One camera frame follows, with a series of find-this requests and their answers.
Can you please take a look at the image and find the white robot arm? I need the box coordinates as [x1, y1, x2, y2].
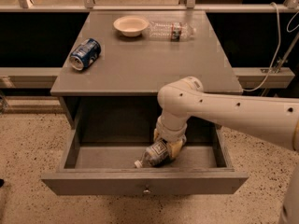
[154, 77, 299, 158]

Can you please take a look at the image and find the blue labelled plastic bottle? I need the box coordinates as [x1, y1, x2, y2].
[135, 140, 169, 168]

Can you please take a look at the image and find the white cable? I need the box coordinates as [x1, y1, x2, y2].
[242, 1, 299, 93]

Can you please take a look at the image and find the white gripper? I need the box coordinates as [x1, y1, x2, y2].
[153, 117, 187, 160]

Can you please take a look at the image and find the open grey drawer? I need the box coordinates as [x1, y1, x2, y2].
[42, 105, 249, 195]

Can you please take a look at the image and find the white paper bowl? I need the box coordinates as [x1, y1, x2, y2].
[113, 15, 150, 37]

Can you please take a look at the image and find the grey wooden cabinet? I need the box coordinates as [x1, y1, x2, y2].
[50, 9, 244, 131]

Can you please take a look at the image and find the clear plastic water bottle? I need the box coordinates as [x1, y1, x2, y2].
[148, 21, 196, 42]

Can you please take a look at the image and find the blue soda can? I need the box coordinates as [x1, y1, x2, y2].
[69, 38, 101, 71]

